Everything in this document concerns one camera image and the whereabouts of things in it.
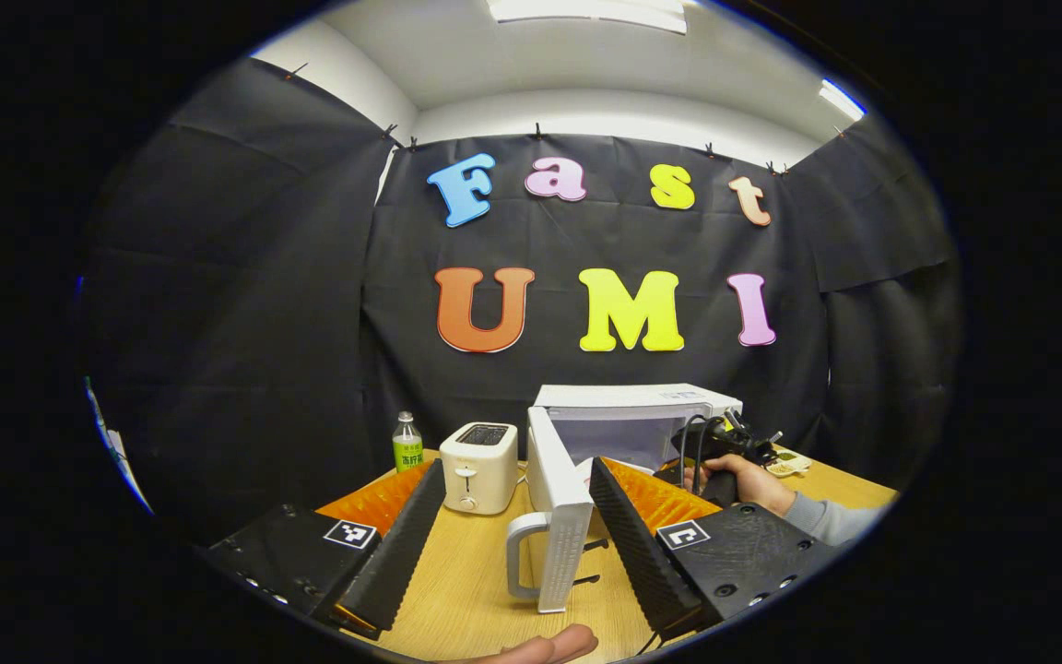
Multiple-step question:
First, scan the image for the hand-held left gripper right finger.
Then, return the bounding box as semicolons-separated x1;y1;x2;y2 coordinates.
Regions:
589;456;841;637

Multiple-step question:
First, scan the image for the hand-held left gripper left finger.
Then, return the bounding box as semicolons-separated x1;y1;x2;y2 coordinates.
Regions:
204;458;447;639

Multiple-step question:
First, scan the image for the white microwave oven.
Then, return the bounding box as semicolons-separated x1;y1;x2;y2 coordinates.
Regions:
505;383;744;614

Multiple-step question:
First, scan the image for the green drink bottle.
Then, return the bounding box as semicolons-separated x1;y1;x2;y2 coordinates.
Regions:
392;411;424;473

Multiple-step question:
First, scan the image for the white toaster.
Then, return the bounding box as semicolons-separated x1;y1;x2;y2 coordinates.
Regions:
439;421;520;516

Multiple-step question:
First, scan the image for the black backdrop cloth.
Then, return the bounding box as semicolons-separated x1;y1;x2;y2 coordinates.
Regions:
79;57;963;545

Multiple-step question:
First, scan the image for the small ceiling light panel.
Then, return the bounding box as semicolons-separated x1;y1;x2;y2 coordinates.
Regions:
819;78;867;121

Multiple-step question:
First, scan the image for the large ceiling light panel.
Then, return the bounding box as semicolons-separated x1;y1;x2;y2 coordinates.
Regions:
487;0;687;35

